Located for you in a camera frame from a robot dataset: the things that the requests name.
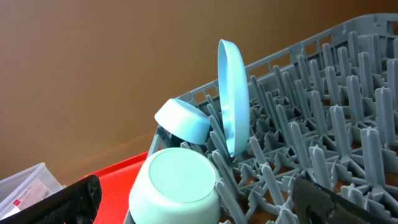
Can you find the grey dishwasher rack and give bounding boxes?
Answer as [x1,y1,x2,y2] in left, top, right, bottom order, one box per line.
[123,12,398,224]

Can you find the clear plastic bin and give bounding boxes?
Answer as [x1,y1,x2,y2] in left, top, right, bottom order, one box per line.
[1,162,66,220]

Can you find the green bowl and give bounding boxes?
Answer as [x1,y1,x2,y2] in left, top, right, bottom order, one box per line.
[128,147,221,224]

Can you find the light blue rice bowl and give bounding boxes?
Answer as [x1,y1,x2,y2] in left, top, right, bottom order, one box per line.
[154,98,211,145]

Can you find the light blue plate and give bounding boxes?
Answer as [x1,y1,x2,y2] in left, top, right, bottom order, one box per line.
[218,39,250,157]

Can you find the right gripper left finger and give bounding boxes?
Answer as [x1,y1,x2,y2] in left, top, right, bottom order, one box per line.
[1,175,102,224]

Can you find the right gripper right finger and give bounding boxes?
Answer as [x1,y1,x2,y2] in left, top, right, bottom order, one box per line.
[292,177,389,224]

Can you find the red serving tray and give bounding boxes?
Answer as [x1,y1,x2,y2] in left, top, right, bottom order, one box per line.
[91,152,148,224]

